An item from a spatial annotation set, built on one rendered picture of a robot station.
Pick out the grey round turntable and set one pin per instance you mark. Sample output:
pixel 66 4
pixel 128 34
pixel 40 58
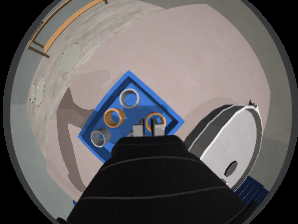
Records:
pixel 237 146

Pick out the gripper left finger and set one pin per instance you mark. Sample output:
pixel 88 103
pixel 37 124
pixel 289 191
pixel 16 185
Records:
pixel 139 129

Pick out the blue crate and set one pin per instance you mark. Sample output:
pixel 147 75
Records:
pixel 149 102

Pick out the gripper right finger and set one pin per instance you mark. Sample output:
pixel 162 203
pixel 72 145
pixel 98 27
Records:
pixel 157 128

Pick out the bronze bushing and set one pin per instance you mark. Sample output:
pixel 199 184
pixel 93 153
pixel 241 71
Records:
pixel 150 114
pixel 108 120

